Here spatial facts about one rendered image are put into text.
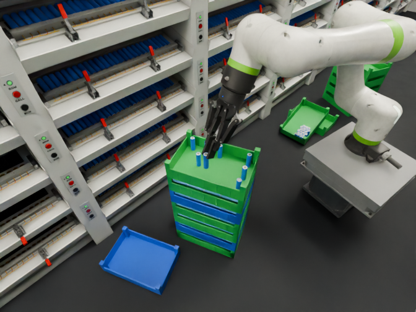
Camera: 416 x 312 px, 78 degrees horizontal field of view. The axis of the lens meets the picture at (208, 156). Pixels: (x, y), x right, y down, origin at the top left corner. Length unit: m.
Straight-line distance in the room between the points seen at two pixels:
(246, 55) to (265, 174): 1.05
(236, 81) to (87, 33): 0.48
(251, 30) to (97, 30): 0.48
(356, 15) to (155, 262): 1.25
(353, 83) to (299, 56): 0.66
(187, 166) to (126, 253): 0.59
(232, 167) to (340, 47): 0.54
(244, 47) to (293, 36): 0.14
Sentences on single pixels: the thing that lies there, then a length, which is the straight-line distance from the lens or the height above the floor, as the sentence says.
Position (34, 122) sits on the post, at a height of 0.74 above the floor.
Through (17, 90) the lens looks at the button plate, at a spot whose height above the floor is 0.85.
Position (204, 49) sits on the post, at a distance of 1.23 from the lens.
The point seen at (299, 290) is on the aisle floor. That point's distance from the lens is 1.35.
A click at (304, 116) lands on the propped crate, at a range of 2.03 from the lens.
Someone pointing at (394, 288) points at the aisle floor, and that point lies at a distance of 1.53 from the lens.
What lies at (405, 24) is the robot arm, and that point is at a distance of 0.95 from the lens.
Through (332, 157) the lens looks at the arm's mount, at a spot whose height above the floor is 0.38.
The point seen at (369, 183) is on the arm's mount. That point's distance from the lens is 1.28.
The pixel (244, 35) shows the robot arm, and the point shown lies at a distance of 0.70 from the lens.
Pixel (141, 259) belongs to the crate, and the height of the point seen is 0.00.
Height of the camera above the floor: 1.23
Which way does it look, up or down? 46 degrees down
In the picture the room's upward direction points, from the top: straight up
